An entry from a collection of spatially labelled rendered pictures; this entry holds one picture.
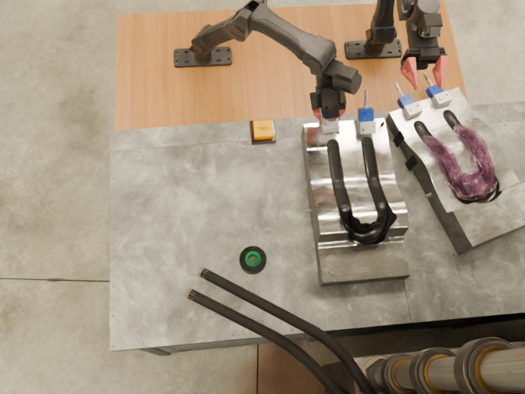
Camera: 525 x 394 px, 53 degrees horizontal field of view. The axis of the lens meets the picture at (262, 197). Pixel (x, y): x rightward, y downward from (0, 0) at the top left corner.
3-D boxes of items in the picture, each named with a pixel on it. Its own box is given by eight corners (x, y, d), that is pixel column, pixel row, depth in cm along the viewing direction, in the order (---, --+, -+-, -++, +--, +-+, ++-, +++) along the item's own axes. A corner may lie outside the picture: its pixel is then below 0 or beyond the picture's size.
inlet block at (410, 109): (387, 91, 179) (391, 82, 174) (400, 85, 180) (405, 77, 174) (405, 123, 175) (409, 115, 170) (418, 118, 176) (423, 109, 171)
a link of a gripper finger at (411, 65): (439, 80, 134) (433, 48, 137) (412, 82, 134) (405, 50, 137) (430, 94, 141) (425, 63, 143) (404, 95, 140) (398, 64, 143)
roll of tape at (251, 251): (271, 263, 161) (271, 261, 158) (250, 279, 159) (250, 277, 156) (255, 243, 163) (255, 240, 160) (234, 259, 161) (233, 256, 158)
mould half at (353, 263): (301, 136, 175) (305, 116, 163) (377, 130, 177) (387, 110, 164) (319, 286, 159) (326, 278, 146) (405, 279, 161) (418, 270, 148)
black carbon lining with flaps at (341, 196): (323, 142, 167) (328, 128, 158) (373, 138, 168) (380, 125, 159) (339, 249, 156) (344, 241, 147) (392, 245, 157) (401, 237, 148)
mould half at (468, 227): (384, 120, 178) (393, 104, 168) (452, 94, 182) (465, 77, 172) (458, 256, 163) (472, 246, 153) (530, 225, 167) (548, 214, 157)
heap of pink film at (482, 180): (415, 138, 170) (423, 127, 162) (463, 119, 172) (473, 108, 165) (455, 209, 162) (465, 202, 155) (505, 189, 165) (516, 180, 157)
